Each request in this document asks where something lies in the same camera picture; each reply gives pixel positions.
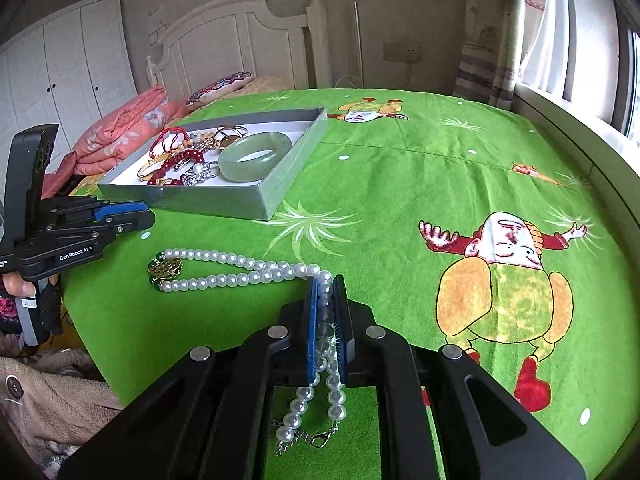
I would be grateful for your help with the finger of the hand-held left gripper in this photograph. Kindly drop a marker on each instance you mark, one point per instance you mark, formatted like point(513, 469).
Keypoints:
point(130, 222)
point(120, 210)

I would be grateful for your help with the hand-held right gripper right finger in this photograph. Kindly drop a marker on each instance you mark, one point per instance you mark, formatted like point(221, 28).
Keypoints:
point(348, 330)

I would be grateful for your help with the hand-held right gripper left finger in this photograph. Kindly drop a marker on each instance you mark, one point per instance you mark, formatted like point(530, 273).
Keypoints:
point(312, 345)

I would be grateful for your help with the grey jewelry box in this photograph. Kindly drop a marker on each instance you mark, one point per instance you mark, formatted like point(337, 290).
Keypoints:
point(210, 202)

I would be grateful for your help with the gold double hoop bangle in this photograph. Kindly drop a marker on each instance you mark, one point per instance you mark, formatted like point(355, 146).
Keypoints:
point(230, 136)

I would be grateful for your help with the person's left forearm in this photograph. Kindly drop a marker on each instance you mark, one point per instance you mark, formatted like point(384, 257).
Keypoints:
point(9, 312)

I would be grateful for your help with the person's left hand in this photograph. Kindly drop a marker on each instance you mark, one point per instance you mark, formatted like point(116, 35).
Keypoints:
point(17, 286)

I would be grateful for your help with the gold patterned bangle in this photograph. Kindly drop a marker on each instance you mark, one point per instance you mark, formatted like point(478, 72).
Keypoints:
point(145, 172)

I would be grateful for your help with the pink folded quilt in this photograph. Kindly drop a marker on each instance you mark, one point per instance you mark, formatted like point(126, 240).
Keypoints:
point(120, 130)

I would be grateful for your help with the white wardrobe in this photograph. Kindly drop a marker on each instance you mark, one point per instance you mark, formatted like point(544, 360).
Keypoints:
point(75, 60)

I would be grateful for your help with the green jade bangle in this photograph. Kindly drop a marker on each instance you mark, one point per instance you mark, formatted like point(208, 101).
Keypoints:
point(240, 170)

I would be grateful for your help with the embroidered cushion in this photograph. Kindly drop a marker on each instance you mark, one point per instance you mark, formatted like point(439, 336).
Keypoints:
point(220, 87)

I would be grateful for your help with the beige fleece robe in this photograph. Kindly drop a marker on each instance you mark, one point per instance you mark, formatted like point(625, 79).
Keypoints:
point(50, 400)

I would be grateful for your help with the white bed headboard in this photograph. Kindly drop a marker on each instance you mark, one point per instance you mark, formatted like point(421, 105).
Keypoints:
point(225, 45)

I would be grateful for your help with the yellow floral pillow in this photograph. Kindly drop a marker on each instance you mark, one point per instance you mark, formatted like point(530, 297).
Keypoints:
point(270, 84)

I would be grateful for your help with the thin metal pole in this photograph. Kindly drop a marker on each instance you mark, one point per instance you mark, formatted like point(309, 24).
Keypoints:
point(358, 45)

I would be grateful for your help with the white window sill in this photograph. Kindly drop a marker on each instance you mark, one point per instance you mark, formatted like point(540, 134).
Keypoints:
point(575, 120)

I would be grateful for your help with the beige striped curtain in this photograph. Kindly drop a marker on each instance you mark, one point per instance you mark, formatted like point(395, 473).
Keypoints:
point(487, 35)

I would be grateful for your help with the window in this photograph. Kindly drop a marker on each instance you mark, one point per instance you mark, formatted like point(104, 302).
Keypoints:
point(631, 90)

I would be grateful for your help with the white sheer curtain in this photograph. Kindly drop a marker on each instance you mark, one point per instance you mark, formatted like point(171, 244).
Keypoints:
point(565, 25)

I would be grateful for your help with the wall socket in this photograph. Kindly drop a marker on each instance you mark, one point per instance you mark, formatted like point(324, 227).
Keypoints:
point(402, 51)

